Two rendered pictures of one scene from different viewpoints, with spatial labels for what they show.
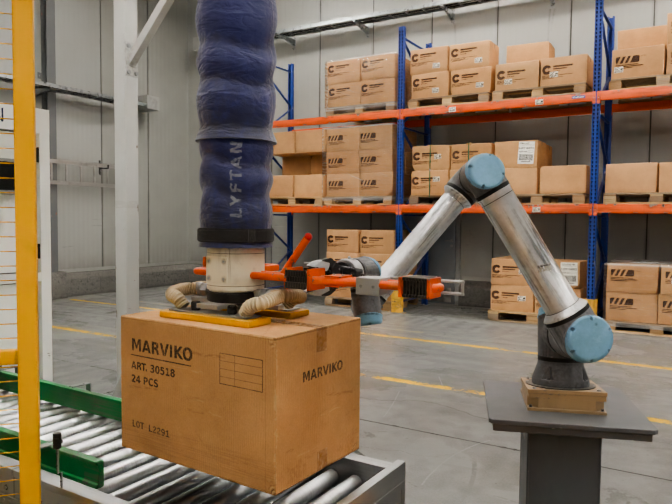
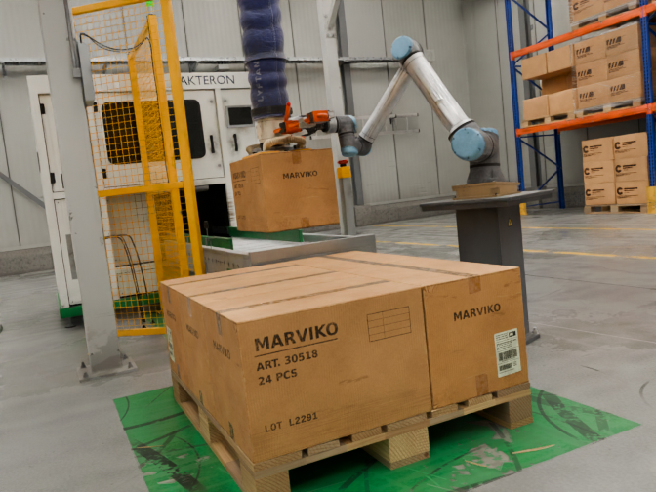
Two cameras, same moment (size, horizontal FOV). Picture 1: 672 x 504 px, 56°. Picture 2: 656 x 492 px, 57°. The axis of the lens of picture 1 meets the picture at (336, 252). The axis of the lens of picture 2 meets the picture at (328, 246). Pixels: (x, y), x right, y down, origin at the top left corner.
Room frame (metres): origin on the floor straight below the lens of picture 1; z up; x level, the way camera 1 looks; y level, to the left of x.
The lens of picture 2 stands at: (-0.87, -1.78, 0.87)
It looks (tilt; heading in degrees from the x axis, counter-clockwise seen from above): 5 degrees down; 33
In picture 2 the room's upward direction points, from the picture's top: 6 degrees counter-clockwise
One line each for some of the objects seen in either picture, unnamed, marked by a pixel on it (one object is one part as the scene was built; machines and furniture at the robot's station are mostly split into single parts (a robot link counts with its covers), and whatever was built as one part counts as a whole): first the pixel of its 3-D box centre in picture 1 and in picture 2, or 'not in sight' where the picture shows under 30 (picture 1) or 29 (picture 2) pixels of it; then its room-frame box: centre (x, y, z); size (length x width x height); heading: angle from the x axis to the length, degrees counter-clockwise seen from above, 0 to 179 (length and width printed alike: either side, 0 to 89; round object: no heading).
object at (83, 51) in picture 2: not in sight; (86, 75); (1.30, 1.09, 1.62); 0.20 x 0.05 x 0.30; 58
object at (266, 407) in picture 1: (240, 382); (281, 191); (1.87, 0.28, 0.88); 0.60 x 0.40 x 0.40; 56
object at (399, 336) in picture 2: not in sight; (319, 325); (1.07, -0.43, 0.34); 1.20 x 1.00 x 0.40; 58
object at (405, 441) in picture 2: not in sight; (327, 391); (1.07, -0.43, 0.07); 1.20 x 1.00 x 0.14; 58
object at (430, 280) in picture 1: (419, 286); (317, 117); (1.55, -0.21, 1.21); 0.08 x 0.07 x 0.05; 58
